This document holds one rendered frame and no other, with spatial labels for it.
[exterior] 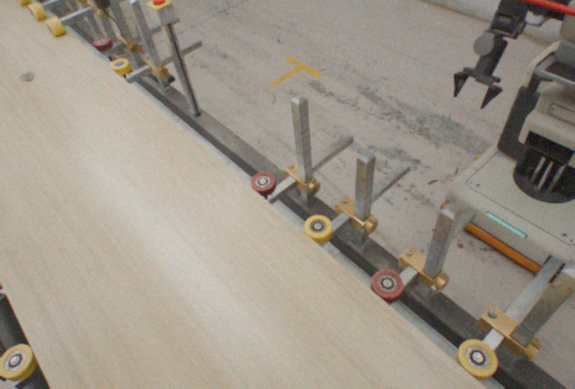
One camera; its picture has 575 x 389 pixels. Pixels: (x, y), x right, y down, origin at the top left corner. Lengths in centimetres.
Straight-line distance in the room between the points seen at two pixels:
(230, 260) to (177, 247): 17
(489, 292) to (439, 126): 114
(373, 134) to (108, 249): 191
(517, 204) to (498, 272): 35
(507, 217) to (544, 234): 16
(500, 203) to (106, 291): 169
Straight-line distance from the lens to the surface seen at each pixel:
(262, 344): 109
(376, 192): 139
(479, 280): 227
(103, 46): 228
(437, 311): 136
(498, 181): 228
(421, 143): 278
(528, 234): 215
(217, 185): 138
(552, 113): 183
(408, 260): 127
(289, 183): 145
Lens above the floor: 192
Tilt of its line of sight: 49 degrees down
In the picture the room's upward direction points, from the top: 8 degrees counter-clockwise
